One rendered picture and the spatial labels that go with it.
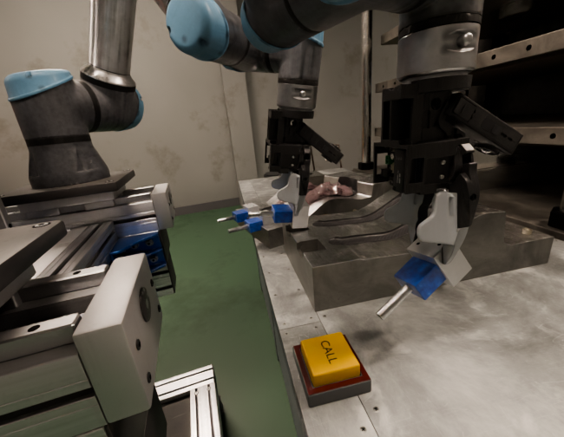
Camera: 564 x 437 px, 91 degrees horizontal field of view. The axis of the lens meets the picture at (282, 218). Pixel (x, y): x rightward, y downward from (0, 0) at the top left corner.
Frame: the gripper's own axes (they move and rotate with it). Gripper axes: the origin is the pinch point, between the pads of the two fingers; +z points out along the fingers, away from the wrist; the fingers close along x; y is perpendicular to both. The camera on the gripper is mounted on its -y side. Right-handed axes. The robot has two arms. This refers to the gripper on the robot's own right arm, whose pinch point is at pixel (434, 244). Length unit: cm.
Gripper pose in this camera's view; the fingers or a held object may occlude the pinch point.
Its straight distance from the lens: 42.4
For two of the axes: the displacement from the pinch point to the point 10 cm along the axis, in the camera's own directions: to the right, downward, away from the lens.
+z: 0.9, 9.4, 3.2
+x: 2.0, 3.0, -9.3
